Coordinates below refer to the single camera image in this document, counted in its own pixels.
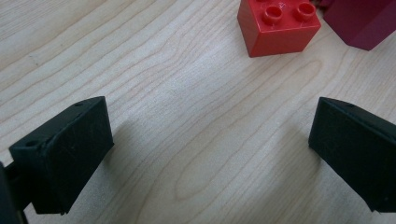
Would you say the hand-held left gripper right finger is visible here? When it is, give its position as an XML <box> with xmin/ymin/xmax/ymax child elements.
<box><xmin>307</xmin><ymin>96</ymin><xmax>396</xmax><ymax>214</ymax></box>

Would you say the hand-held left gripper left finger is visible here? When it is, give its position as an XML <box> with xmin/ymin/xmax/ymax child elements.
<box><xmin>8</xmin><ymin>95</ymin><xmax>115</xmax><ymax>216</ymax></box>

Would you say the red toy brick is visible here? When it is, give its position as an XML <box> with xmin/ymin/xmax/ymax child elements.
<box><xmin>236</xmin><ymin>0</ymin><xmax>322</xmax><ymax>59</ymax></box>

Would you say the maroon sloped toy block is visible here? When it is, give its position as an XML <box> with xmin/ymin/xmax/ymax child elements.
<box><xmin>311</xmin><ymin>0</ymin><xmax>396</xmax><ymax>51</ymax></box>

